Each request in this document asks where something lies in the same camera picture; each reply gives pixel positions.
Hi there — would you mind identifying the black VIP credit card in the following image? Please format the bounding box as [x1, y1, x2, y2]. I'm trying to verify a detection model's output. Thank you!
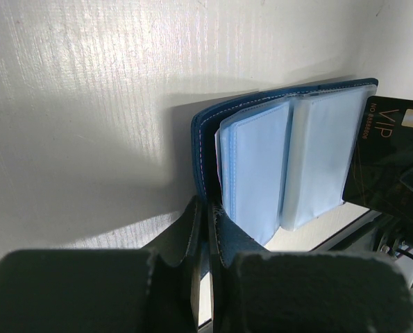
[343, 96, 413, 222]

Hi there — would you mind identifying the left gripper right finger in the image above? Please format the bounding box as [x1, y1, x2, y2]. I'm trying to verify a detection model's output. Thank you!
[206, 203, 413, 333]

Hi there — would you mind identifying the blue leather card holder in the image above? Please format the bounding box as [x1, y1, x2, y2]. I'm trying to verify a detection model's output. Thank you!
[191, 78, 378, 250]

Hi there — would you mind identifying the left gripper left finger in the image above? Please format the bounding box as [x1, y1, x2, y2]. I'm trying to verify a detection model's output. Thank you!
[0, 197, 202, 332]

